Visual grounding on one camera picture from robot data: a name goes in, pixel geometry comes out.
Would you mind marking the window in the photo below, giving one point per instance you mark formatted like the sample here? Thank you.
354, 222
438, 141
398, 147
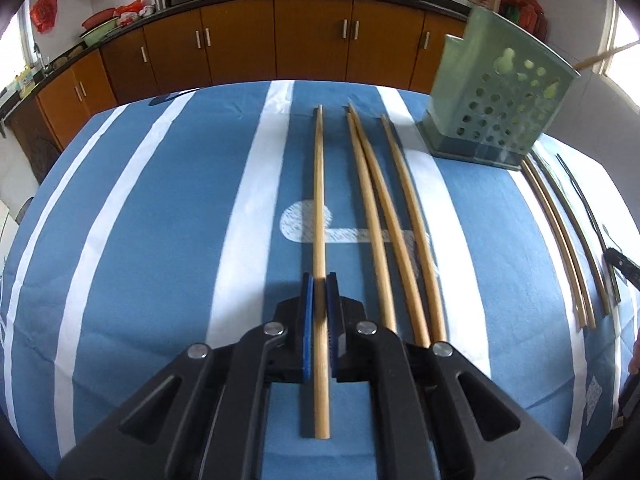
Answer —
625, 35

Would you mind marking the red hanging plastic bag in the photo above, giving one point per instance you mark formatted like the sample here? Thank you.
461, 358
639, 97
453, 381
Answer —
45, 12

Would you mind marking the blue white striped tablecloth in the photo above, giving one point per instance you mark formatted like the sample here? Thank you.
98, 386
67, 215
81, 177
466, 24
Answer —
150, 260

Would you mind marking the brown lower kitchen cabinets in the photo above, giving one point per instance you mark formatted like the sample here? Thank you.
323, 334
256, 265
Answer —
240, 45

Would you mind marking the wooden chopstick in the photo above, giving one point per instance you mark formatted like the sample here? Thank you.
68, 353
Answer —
370, 220
419, 230
600, 57
616, 295
395, 240
318, 210
590, 312

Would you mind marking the green basin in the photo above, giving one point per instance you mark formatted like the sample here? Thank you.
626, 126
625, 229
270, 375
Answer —
100, 34

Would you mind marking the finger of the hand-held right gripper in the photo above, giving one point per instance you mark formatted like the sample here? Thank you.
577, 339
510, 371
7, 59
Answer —
625, 266

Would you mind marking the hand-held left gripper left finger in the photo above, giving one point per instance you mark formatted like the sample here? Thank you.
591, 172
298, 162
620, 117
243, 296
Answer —
307, 330

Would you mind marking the red basin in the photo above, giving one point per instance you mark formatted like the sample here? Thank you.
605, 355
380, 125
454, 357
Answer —
99, 17

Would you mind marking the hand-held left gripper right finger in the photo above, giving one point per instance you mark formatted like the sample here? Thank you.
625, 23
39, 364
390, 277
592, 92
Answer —
332, 310

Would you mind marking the green perforated utensil holder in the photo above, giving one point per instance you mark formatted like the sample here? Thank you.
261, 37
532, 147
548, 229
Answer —
460, 85

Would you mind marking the metal faucet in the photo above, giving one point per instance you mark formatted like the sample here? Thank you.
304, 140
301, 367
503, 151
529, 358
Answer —
41, 57

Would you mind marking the pile of red packages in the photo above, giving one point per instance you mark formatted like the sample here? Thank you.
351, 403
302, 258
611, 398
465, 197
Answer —
522, 7

